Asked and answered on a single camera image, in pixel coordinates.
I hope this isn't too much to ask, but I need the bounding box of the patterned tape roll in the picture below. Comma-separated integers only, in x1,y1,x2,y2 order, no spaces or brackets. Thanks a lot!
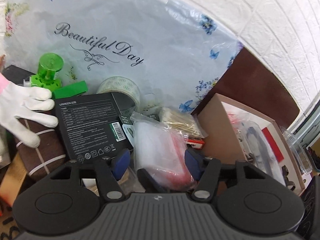
97,76,140,113

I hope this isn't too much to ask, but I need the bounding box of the white gloved hand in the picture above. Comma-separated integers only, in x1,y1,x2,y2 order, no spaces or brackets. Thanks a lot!
1,75,59,148

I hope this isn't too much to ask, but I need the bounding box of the brown striped pouch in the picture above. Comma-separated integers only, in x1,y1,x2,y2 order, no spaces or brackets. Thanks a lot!
15,119,66,181

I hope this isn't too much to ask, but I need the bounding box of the black product box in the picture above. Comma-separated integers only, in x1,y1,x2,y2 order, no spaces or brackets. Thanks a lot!
53,93,133,164

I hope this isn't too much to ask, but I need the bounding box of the open cardboard box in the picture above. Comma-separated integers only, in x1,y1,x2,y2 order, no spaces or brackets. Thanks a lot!
197,94,305,196

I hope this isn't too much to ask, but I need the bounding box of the dark brown board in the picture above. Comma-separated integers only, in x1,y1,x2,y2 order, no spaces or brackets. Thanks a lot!
192,48,299,128

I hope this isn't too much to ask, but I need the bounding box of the clear plastic container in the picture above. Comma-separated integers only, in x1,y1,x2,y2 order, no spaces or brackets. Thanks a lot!
280,127,312,175

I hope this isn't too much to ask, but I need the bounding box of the zip bag with red strips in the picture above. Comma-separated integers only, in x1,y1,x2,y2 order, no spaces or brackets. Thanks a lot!
130,112,196,191

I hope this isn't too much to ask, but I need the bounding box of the floral plastic bag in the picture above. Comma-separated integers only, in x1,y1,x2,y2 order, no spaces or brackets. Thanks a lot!
4,0,242,113

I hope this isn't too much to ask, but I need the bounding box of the green bottle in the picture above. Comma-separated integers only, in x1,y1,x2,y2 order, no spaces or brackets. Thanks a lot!
28,53,88,99

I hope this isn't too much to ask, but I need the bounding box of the toothpick packet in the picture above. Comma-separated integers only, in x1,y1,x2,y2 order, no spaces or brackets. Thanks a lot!
159,107,208,139

